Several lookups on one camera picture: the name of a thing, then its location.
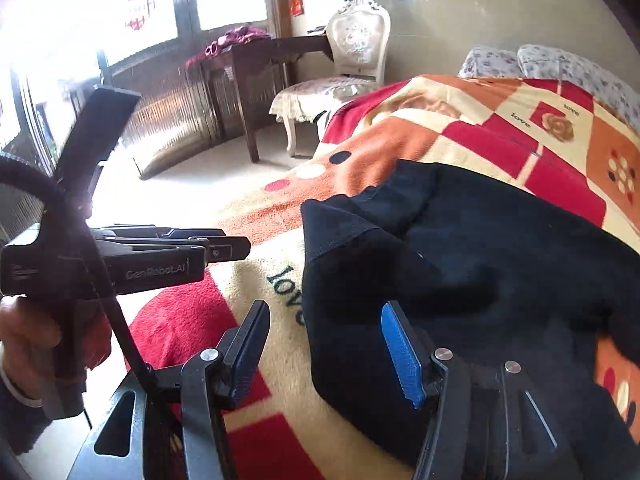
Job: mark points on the ornate white chair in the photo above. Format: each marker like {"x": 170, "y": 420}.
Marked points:
{"x": 358, "y": 36}

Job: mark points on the red orange patchwork love blanket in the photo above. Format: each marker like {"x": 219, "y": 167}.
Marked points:
{"x": 551, "y": 140}

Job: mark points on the person's left hand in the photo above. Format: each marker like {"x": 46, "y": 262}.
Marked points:
{"x": 26, "y": 327}

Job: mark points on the dark wooden table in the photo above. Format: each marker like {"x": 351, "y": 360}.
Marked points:
{"x": 244, "y": 63}

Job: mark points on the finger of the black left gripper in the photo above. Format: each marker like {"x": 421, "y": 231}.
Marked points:
{"x": 218, "y": 248}
{"x": 154, "y": 232}

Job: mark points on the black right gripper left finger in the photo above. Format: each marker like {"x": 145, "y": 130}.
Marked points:
{"x": 216, "y": 381}

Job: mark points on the magenta cloth on table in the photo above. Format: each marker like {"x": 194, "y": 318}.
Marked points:
{"x": 238, "y": 35}

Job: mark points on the red paper door sticker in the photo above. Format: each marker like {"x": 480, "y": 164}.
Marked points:
{"x": 297, "y": 7}

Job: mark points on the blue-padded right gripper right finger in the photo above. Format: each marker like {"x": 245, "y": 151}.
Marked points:
{"x": 431, "y": 376}

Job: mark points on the blue sweater left forearm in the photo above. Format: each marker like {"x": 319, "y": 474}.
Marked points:
{"x": 23, "y": 420}

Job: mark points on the floral white pillow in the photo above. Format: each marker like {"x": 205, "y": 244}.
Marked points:
{"x": 541, "y": 62}

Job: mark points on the dark navy pants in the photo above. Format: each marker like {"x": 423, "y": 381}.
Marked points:
{"x": 489, "y": 272}

